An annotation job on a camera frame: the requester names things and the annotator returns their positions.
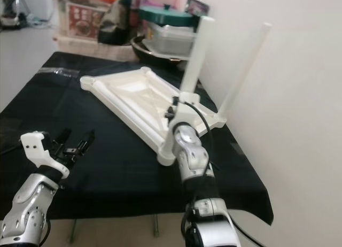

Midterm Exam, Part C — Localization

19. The white plastic table top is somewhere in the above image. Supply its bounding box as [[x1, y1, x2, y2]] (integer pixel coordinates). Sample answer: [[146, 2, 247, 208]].
[[80, 66, 228, 166]]

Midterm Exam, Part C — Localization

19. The black tablecloth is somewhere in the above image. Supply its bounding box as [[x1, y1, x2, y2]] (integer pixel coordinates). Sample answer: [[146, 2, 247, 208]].
[[0, 50, 274, 226]]

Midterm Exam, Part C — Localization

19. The black wok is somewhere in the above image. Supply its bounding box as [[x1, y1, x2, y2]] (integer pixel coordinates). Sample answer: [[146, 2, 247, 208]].
[[131, 36, 193, 66]]

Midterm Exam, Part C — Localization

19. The metal folding table leg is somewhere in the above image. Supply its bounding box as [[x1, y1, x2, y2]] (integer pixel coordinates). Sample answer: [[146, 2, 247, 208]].
[[68, 223, 77, 243], [152, 215, 160, 237]]

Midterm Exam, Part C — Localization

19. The beige cloth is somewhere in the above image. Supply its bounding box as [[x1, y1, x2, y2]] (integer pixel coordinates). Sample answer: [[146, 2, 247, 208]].
[[59, 36, 134, 59]]

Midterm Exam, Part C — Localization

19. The green round pot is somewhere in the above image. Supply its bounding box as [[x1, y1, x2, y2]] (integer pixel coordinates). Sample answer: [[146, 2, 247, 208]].
[[138, 5, 196, 27]]

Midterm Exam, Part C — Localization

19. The orange lid storage box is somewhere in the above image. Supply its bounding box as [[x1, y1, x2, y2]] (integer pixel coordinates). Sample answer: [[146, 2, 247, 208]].
[[59, 0, 123, 42]]

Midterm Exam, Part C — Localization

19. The white appliance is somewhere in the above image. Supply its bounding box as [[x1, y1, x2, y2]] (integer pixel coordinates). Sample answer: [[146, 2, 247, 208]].
[[27, 0, 57, 20]]

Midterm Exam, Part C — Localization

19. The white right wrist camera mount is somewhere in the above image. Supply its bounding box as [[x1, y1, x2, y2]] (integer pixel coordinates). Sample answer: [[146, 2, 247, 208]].
[[166, 92, 201, 131]]

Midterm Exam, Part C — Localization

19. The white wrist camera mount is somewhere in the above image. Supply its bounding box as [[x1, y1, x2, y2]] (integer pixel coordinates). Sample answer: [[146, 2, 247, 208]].
[[20, 131, 70, 178], [166, 92, 201, 131]]

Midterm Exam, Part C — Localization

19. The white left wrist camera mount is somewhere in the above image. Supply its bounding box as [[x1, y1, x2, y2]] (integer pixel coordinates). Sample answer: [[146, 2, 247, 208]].
[[20, 131, 70, 178]]

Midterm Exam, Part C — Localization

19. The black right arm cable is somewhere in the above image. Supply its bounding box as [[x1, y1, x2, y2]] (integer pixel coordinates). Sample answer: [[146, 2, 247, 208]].
[[172, 97, 268, 247]]

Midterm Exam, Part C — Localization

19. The dark picture frame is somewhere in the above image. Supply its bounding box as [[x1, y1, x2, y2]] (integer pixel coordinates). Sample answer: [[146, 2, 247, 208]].
[[186, 0, 210, 28]]

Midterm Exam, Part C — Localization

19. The pale blue floor cable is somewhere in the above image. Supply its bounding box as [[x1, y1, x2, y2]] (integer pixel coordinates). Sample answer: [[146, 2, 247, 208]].
[[19, 12, 54, 27]]

